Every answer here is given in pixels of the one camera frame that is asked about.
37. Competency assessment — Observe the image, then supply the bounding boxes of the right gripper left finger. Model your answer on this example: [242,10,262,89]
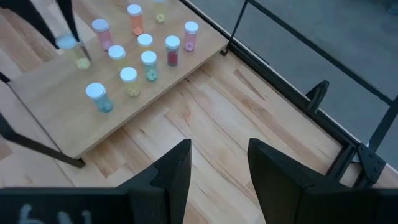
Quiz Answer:
[119,139,193,224]

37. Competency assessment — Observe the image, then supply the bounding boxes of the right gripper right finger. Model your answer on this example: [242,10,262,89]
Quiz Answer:
[248,138,398,224]

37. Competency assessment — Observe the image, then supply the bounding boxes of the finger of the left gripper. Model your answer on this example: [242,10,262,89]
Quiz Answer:
[55,0,81,44]
[0,0,60,50]

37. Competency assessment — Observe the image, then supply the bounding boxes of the yellow-green bottle white pills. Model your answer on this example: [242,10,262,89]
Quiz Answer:
[55,33,93,71]

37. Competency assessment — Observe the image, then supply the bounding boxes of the pale yellow medicine bottle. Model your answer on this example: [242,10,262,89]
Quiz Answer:
[108,44,127,71]
[137,33,154,54]

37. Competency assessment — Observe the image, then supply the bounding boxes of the teal bottle white pills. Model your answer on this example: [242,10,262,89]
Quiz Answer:
[85,82,114,114]

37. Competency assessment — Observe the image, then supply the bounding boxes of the teal bottle yellow-green pills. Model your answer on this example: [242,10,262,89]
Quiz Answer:
[140,50,159,83]

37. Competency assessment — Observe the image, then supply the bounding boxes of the black aluminium table frame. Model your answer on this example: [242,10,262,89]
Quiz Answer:
[178,0,398,189]

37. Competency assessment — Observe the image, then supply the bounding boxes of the black rail bracket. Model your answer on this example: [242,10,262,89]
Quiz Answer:
[305,80,330,114]

